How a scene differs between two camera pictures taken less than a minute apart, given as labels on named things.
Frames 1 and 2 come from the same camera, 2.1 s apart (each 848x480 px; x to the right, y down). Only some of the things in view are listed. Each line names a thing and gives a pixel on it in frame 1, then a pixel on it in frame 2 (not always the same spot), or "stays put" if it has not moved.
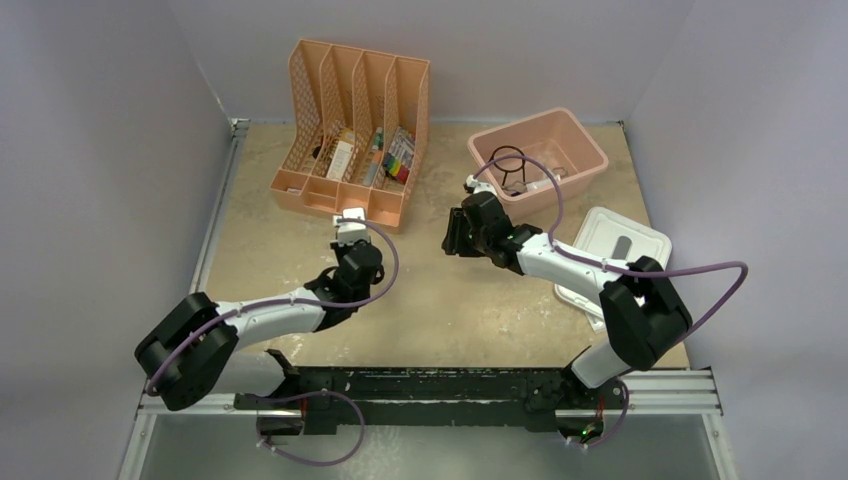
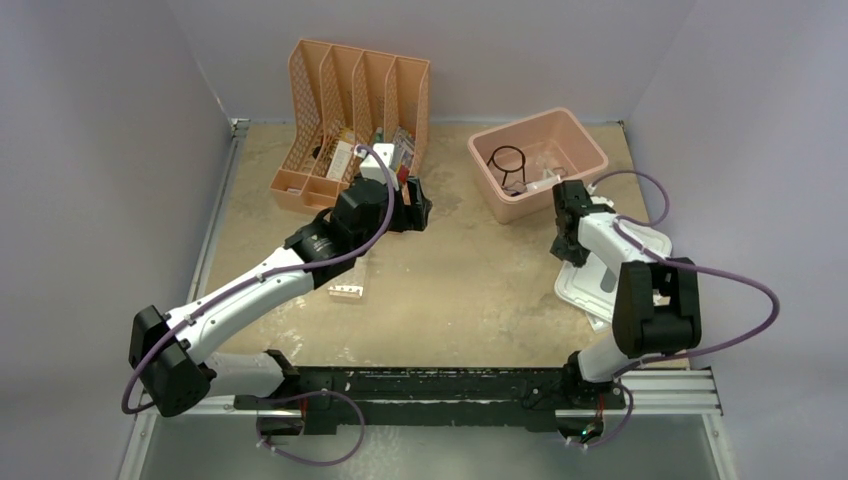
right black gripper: (455, 244) to (561, 251)
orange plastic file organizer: (358, 133) stays put
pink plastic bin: (526, 162) stays put
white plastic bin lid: (615, 236) stays put
